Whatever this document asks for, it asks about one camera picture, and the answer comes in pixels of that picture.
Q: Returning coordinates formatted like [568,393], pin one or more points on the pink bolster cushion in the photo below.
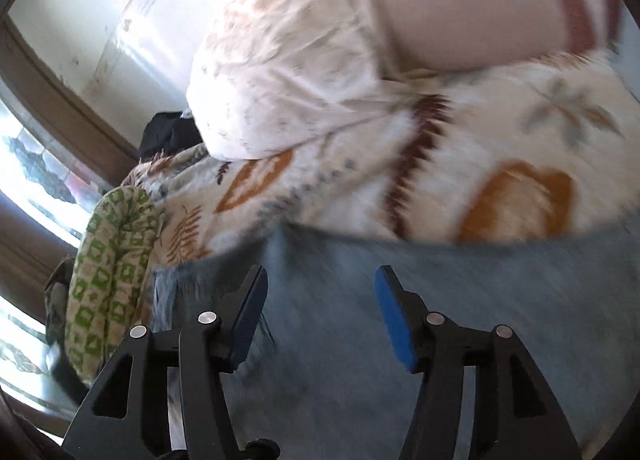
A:
[450,15]

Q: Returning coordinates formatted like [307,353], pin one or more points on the brown door with stained glass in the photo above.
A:
[60,105]

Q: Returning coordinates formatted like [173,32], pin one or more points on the blue denim pants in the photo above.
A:
[330,340]

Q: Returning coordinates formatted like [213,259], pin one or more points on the black garment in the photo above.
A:
[167,132]

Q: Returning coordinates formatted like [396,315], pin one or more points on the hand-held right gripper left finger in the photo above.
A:
[249,312]

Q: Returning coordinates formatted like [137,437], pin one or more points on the white patterned pillow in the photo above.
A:
[280,80]

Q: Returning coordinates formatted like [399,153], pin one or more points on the leaf print bed sheet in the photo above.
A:
[350,190]

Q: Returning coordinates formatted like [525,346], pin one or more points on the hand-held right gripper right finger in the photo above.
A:
[396,322]

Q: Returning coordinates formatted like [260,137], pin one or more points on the green white patterned quilt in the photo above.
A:
[112,260]

